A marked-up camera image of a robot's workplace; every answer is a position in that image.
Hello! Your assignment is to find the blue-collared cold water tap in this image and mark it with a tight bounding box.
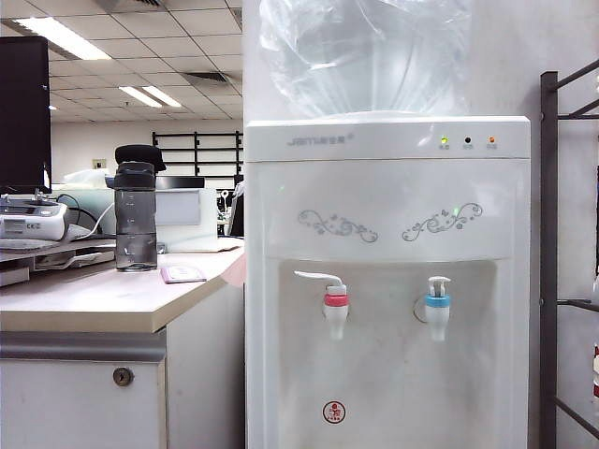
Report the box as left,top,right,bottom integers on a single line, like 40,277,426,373
424,275,453,342

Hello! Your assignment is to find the red-collared hot water tap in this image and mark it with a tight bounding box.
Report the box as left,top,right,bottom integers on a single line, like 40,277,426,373
293,269,350,340

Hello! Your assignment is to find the white water dispenser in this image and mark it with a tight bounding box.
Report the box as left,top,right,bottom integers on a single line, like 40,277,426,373
243,115,533,449

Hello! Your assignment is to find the white desk partition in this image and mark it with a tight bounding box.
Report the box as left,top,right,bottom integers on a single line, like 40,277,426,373
153,187,219,253

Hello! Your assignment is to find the plastic-wrapped water jug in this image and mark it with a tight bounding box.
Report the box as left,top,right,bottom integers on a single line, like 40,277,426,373
258,0,473,118

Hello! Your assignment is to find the white desk cabinet with lock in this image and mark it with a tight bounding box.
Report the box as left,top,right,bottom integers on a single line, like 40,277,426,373
0,280,246,449

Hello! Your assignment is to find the small black screen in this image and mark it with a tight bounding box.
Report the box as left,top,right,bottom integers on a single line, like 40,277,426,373
155,176,206,190

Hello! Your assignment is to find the pink paper booklet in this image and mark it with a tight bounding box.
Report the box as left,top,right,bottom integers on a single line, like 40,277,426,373
159,265,207,285

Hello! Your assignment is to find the dark grey sports bottle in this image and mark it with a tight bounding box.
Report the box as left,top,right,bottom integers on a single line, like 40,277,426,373
105,161,159,272

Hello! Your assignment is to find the ceiling air vent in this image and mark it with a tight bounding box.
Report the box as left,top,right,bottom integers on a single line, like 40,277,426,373
182,70,231,86

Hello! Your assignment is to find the black chair headrest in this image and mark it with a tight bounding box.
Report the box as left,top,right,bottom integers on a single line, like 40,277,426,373
114,144,168,173

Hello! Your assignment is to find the short ceiling light panel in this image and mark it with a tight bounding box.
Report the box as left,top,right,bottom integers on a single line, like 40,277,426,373
140,85,183,108
117,85,163,109

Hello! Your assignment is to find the dark metal shelf rack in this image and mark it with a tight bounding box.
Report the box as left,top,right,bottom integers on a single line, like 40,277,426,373
540,60,599,449

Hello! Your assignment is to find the white grey remote controller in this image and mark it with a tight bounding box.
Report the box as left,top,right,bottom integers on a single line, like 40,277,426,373
0,189,69,241

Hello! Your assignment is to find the black computer monitor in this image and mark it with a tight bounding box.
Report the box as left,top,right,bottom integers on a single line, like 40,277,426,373
0,36,51,194

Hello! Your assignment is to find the long ceiling light panel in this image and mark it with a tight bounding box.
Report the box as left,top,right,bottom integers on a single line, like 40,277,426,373
16,17,112,61

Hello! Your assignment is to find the black wall shelf frame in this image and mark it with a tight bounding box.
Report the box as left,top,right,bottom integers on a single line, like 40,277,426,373
151,130,244,178

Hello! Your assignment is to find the white charging cable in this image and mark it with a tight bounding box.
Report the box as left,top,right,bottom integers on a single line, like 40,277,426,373
86,203,117,235

